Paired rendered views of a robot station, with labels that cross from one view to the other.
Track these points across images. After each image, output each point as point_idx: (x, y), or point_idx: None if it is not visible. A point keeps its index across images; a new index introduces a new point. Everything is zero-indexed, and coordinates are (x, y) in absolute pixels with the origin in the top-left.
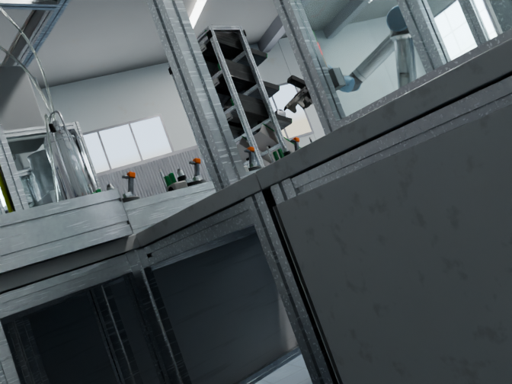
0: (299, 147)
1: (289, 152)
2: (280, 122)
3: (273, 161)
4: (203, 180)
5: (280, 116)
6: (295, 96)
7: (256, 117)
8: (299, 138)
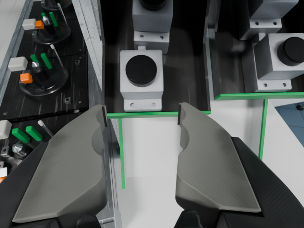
0: (120, 149)
1: (34, 72)
2: (119, 82)
3: (59, 63)
4: (41, 7)
5: (103, 66)
6: (179, 216)
7: (130, 6)
8: (21, 80)
